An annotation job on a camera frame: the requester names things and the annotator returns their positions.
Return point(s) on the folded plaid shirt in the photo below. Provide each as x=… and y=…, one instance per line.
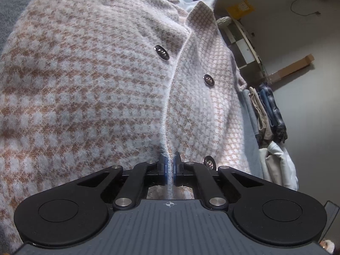
x=279, y=122

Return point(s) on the grey bed blanket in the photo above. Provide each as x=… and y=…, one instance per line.
x=16, y=0

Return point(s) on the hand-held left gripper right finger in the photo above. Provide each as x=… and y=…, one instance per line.
x=175, y=170

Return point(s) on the white carved bedpost finial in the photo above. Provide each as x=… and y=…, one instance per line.
x=224, y=21

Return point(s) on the folded white cloth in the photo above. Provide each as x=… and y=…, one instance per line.
x=279, y=164

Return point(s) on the person's right hand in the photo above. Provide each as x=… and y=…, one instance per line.
x=328, y=246

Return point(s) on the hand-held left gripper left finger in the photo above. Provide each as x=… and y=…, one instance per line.
x=165, y=170

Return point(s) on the white wooden desk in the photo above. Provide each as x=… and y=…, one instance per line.
x=244, y=53

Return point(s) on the yellow box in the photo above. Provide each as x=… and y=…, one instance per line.
x=240, y=8

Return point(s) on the pink white houndstooth coat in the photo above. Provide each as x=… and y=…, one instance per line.
x=93, y=85

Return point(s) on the folded blue jeans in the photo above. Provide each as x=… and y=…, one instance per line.
x=267, y=103

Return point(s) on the folded beige cloth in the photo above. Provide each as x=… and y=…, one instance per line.
x=261, y=117

